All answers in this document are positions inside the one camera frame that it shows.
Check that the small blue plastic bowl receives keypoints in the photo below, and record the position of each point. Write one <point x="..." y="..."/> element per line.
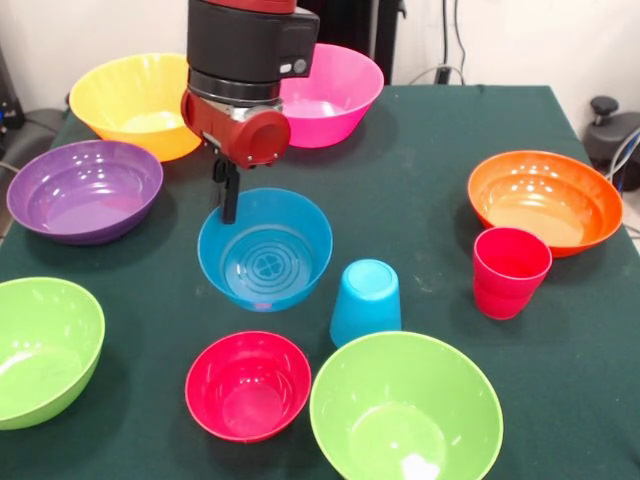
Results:
<point x="305" y="230"/>

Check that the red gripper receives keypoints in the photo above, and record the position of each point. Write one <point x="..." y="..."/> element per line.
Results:
<point x="260" y="140"/>

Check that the shallow purple plastic bowl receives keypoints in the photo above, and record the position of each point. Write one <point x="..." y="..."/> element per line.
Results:
<point x="85" y="195"/>

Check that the black equipment box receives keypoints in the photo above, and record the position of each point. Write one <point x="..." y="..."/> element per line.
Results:
<point x="7" y="90"/>

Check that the light green plastic bowl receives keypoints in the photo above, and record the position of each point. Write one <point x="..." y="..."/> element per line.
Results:
<point x="405" y="400"/>
<point x="45" y="350"/>

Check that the small red plastic bowl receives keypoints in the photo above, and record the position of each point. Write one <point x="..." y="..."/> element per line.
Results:
<point x="245" y="390"/>

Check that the large yellow-orange plastic bowl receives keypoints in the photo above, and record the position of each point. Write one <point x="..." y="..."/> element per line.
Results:
<point x="130" y="90"/>

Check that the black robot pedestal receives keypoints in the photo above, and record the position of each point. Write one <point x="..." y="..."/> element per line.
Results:
<point x="350" y="22"/>

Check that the shallow orange plastic bowl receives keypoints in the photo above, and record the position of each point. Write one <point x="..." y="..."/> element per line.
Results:
<point x="545" y="205"/>

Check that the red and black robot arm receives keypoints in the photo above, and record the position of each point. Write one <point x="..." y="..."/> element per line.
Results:
<point x="235" y="40"/>

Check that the large pink plastic bowl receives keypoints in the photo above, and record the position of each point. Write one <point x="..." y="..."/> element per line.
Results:
<point x="345" y="80"/>

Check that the black floor stand base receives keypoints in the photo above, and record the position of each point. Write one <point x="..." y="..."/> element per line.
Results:
<point x="610" y="135"/>

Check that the black wall plug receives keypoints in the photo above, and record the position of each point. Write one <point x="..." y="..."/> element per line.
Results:
<point x="443" y="75"/>

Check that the dark green table cloth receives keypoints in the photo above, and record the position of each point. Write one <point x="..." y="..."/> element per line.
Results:
<point x="400" y="225"/>

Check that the blue plastic cup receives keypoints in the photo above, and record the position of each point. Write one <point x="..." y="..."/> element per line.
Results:
<point x="365" y="305"/>

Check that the red plastic cup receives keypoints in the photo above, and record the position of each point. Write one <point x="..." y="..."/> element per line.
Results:
<point x="505" y="290"/>

